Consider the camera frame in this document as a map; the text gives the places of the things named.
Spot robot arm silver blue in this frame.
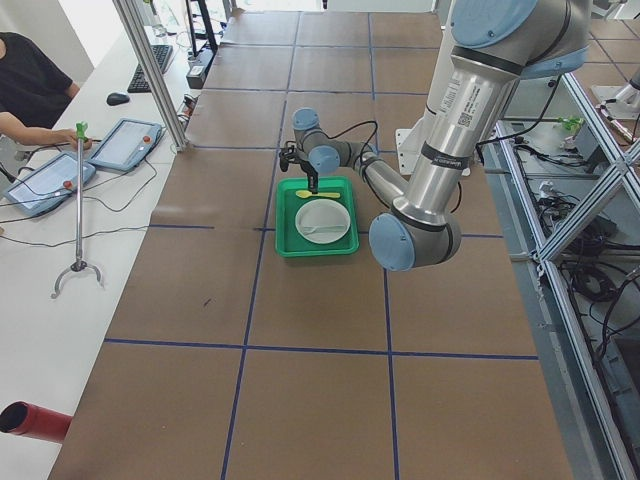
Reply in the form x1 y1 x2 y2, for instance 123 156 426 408
280 1 591 271

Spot green plastic tray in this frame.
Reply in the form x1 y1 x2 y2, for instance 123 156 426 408
276 176 359 257

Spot red cylinder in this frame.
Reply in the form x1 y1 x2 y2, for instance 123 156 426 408
1 401 73 444

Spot near blue teach pendant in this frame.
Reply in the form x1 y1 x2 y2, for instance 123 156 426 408
3 153 78 218

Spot yellow plastic spoon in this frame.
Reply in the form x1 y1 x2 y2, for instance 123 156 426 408
295 190 341 199

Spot aluminium side frame rail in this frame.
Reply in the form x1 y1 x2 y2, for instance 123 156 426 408
485 74 639 479

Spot white round plate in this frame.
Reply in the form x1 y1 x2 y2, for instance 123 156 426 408
295 199 351 244

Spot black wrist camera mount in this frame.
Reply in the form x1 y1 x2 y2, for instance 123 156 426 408
278 141 300 172

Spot person hand holding reacher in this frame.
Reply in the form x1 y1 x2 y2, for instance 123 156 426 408
53 129 93 150

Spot blue teach pendant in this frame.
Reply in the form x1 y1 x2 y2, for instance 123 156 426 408
3 153 78 218
88 118 163 172

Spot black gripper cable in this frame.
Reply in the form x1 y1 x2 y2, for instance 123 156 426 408
324 119 379 151

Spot green handled reacher tool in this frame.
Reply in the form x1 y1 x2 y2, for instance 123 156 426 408
51 121 102 299

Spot black computer mouse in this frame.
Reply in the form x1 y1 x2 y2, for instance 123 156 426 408
106 92 130 106

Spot person in black shirt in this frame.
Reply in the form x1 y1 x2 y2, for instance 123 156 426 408
1 32 80 146

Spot far blue teach pendant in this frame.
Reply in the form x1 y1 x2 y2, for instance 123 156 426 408
88 118 163 172

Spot aluminium frame post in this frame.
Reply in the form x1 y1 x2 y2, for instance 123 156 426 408
112 0 188 152

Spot black keyboard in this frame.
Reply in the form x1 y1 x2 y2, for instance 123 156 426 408
126 44 175 94

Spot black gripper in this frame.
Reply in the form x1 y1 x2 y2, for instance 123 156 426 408
298 153 319 194

